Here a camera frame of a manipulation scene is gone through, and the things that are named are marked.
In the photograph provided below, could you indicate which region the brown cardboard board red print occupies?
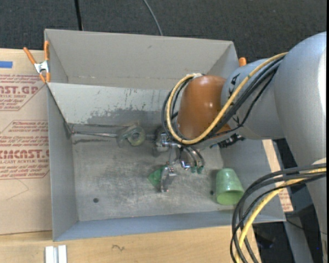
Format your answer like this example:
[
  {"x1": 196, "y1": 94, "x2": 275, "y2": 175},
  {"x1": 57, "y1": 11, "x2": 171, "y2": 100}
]
[{"x1": 0, "y1": 47, "x2": 294, "y2": 237}]

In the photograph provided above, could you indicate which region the black cylinder on white bracket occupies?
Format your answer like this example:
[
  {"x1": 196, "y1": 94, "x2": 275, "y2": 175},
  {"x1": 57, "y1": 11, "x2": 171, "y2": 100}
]
[{"x1": 218, "y1": 135, "x2": 244, "y2": 149}]

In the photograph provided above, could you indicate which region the pale green cup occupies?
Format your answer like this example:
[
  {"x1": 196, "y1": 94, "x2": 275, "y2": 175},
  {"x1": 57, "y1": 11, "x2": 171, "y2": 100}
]
[{"x1": 214, "y1": 168, "x2": 245, "y2": 206}]

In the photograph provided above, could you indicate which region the grey metal bin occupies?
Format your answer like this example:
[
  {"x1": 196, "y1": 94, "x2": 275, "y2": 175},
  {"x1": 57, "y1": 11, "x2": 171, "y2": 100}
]
[{"x1": 43, "y1": 28, "x2": 287, "y2": 242}]

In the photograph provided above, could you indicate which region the grey long-handled metal tool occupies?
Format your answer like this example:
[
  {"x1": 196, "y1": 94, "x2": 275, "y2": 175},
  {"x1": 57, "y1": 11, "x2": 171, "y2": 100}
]
[{"x1": 66, "y1": 122, "x2": 142, "y2": 148}]

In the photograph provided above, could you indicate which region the olive yellow ring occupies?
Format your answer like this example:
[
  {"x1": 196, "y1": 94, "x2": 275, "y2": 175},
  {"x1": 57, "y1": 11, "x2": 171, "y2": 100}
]
[{"x1": 127, "y1": 129, "x2": 146, "y2": 147}]

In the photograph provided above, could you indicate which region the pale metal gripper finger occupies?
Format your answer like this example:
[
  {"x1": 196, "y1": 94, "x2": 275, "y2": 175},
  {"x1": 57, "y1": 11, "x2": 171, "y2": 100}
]
[
  {"x1": 168, "y1": 168, "x2": 179, "y2": 188},
  {"x1": 158, "y1": 167, "x2": 170, "y2": 193}
]

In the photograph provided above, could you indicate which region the green clear plastic piece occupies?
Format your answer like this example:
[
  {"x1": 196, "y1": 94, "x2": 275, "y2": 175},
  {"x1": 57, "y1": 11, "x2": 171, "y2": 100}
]
[{"x1": 148, "y1": 165, "x2": 165, "y2": 187}]

